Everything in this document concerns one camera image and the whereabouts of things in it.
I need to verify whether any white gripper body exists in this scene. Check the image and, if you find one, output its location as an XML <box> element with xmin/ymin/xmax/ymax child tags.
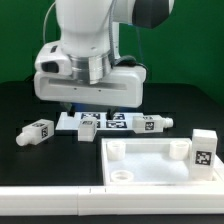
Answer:
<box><xmin>34</xmin><ymin>66</ymin><xmax>146</xmax><ymax>108</ymax></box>

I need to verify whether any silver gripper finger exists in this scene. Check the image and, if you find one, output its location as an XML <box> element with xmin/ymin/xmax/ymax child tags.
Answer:
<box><xmin>106</xmin><ymin>107</ymin><xmax>118</xmax><ymax>120</ymax></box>
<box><xmin>62</xmin><ymin>102</ymin><xmax>75</xmax><ymax>117</ymax></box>

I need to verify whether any white square table top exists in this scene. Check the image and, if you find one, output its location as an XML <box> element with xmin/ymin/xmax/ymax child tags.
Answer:
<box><xmin>101</xmin><ymin>138</ymin><xmax>224</xmax><ymax>186</ymax></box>

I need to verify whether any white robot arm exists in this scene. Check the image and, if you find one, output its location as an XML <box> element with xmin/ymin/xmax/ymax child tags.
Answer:
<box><xmin>34</xmin><ymin>0</ymin><xmax>175</xmax><ymax>108</ymax></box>

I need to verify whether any white marker base plate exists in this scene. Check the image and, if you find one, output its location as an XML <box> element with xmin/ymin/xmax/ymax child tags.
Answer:
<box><xmin>56</xmin><ymin>112</ymin><xmax>142</xmax><ymax>130</ymax></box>

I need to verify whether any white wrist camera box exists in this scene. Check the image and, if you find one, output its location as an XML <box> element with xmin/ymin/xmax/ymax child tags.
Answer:
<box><xmin>35</xmin><ymin>41</ymin><xmax>72</xmax><ymax>76</ymax></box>

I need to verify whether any grey cable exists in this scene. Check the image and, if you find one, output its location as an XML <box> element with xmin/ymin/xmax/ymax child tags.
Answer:
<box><xmin>42</xmin><ymin>3</ymin><xmax>58</xmax><ymax>44</ymax></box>

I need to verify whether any white front obstacle wall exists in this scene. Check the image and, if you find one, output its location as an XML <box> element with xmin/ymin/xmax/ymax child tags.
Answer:
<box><xmin>0</xmin><ymin>186</ymin><xmax>224</xmax><ymax>216</ymax></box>

